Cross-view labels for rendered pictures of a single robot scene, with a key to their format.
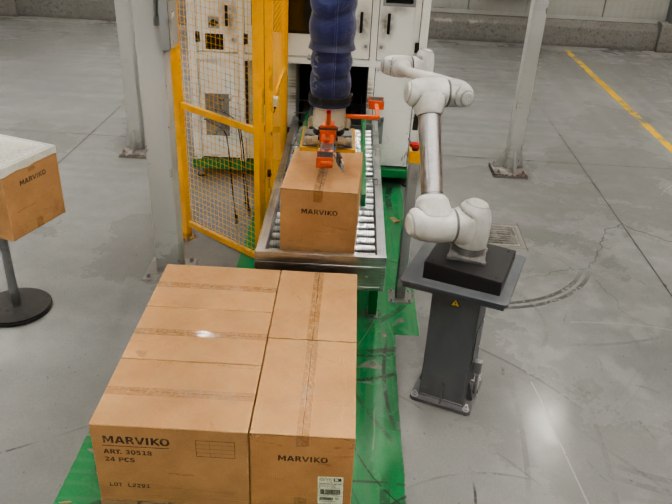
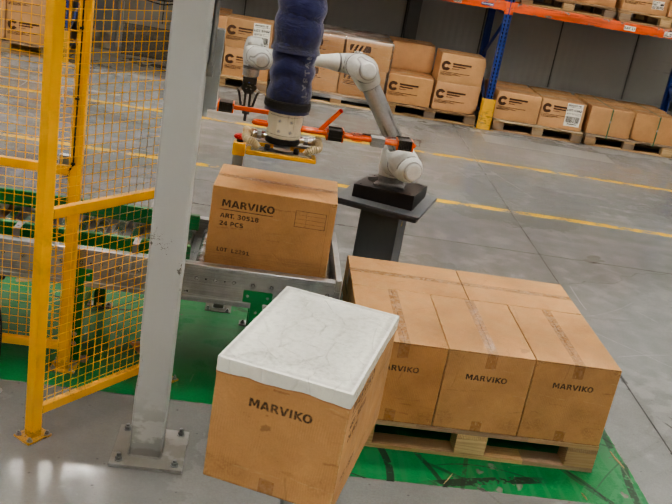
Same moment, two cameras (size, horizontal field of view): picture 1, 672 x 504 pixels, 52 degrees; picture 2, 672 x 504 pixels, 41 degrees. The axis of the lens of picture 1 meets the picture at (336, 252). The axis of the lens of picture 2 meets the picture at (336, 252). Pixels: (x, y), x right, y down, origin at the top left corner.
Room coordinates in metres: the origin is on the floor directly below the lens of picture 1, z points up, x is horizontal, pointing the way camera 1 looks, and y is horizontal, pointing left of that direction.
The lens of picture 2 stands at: (3.68, 4.37, 2.22)
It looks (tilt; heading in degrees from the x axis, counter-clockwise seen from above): 20 degrees down; 263
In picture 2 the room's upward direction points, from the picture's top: 10 degrees clockwise
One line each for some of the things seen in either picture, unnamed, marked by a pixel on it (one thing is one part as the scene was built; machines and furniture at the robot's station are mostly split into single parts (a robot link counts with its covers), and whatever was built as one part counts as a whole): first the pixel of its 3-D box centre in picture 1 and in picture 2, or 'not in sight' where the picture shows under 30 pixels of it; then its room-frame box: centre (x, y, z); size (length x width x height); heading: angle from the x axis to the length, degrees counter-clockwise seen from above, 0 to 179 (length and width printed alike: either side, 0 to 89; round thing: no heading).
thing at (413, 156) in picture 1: (407, 227); (228, 227); (3.76, -0.42, 0.50); 0.07 x 0.07 x 1.00; 0
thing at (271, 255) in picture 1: (320, 258); (335, 260); (3.19, 0.08, 0.58); 0.70 x 0.03 x 0.06; 90
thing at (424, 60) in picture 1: (422, 63); (254, 51); (3.75, -0.41, 1.50); 0.13 x 0.11 x 0.16; 103
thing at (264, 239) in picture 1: (281, 181); (91, 267); (4.36, 0.40, 0.50); 2.31 x 0.05 x 0.19; 0
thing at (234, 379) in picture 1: (246, 371); (463, 343); (2.51, 0.39, 0.34); 1.20 x 1.00 x 0.40; 0
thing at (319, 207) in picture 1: (323, 201); (272, 220); (3.53, 0.09, 0.75); 0.60 x 0.40 x 0.40; 177
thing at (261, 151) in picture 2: (310, 135); (281, 151); (3.55, 0.17, 1.13); 0.34 x 0.10 x 0.05; 1
